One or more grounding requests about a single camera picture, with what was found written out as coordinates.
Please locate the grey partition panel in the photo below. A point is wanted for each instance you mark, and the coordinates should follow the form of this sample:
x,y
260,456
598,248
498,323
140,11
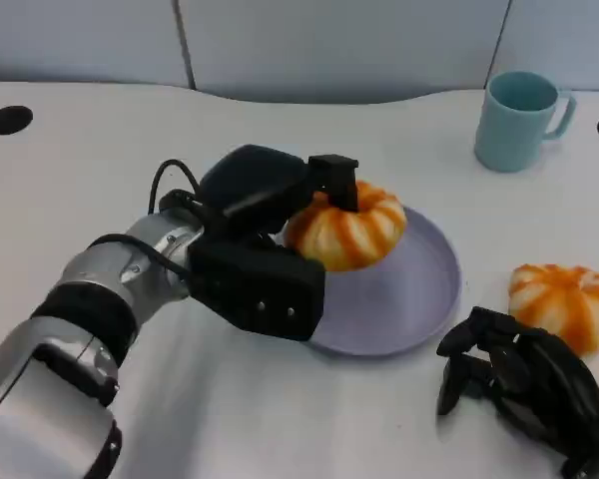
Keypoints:
x,y
564,35
80,40
339,50

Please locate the pale green mug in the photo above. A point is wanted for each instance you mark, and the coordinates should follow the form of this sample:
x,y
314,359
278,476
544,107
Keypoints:
x,y
511,135

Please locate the lilac plate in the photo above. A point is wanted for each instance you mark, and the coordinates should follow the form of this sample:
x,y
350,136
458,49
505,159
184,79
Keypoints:
x,y
389,304

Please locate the orange white toy bread roll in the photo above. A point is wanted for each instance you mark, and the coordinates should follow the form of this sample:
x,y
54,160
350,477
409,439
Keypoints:
x,y
349,234
564,304

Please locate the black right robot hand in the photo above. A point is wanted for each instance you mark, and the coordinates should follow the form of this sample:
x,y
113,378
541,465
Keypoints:
x,y
544,384

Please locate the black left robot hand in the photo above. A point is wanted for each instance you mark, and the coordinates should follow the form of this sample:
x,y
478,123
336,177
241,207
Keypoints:
x,y
249,179

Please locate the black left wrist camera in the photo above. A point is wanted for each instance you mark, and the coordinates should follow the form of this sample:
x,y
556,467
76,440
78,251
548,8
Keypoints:
x,y
259,289

